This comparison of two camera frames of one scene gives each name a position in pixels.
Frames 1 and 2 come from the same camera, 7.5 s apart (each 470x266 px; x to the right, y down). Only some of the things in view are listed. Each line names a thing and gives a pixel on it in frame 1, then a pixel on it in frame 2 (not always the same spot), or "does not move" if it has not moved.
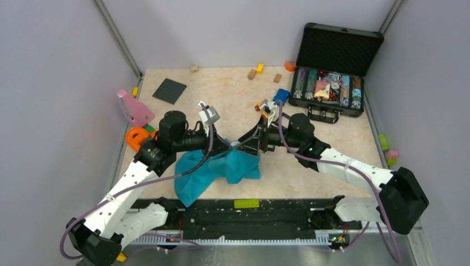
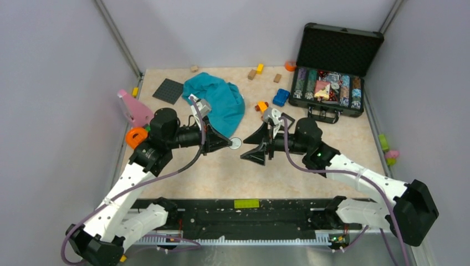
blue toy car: (281, 95) does not move
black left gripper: (219, 144) does not move
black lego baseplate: (169, 91) does not move
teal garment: (229, 165) → (226, 102)
